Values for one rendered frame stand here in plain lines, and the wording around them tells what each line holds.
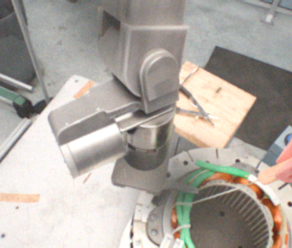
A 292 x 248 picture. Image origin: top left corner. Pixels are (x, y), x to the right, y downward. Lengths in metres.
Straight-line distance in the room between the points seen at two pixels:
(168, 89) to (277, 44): 2.49
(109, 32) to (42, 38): 2.29
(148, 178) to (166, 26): 0.20
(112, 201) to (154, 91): 0.68
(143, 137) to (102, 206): 0.61
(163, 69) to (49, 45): 2.27
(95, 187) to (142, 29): 0.73
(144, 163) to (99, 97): 0.11
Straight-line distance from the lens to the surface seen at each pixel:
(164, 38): 0.27
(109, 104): 0.30
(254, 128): 2.11
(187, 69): 0.82
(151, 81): 0.26
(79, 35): 2.55
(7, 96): 1.21
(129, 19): 0.26
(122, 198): 0.93
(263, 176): 0.41
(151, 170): 0.40
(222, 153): 0.66
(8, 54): 2.03
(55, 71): 2.31
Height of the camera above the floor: 1.65
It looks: 56 degrees down
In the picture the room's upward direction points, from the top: 5 degrees clockwise
